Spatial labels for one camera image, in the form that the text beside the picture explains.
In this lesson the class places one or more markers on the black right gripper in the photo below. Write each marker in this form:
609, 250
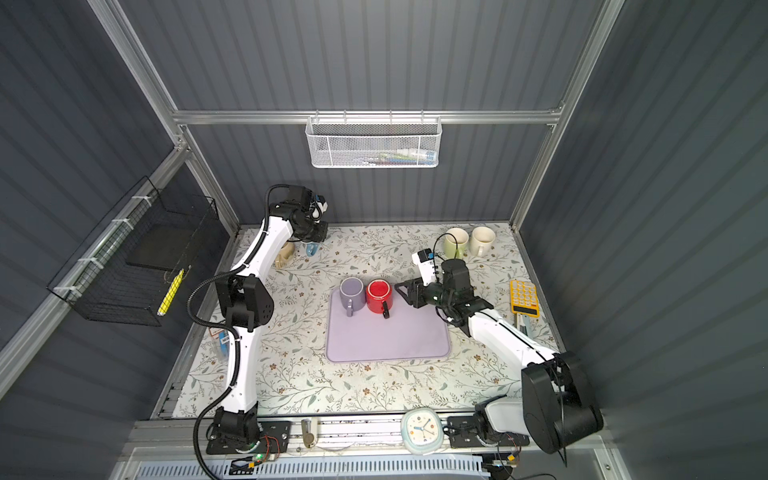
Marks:
416, 296

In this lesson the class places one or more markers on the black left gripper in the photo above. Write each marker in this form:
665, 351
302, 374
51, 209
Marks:
319, 237

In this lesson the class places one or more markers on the beige speckled mug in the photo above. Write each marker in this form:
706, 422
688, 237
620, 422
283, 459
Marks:
284, 255

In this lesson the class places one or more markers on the red mug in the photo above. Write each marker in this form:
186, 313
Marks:
379, 297

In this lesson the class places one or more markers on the light green mug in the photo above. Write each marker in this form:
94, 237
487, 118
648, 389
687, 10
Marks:
456, 241

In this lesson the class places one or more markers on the white mug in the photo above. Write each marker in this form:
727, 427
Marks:
481, 241

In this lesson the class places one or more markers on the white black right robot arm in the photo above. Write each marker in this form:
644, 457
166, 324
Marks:
558, 406

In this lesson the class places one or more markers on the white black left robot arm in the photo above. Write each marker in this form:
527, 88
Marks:
247, 307

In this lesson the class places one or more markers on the purple mug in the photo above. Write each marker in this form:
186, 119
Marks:
352, 292

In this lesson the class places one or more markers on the lavender plastic tray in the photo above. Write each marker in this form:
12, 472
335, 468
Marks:
408, 333

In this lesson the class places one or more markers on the yellow calculator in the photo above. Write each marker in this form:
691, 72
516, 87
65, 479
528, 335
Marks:
524, 298

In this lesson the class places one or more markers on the colourful marker pack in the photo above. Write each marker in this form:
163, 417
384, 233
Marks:
221, 338

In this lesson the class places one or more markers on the yellow marker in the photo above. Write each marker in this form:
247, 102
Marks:
170, 294

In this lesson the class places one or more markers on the small white clock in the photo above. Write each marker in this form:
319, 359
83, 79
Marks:
422, 431

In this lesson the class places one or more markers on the white wire basket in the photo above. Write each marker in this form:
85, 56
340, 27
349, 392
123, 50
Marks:
374, 141

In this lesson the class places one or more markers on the black wire basket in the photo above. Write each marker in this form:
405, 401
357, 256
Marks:
123, 276

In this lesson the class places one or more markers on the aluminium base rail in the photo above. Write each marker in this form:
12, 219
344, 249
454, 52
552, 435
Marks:
356, 434

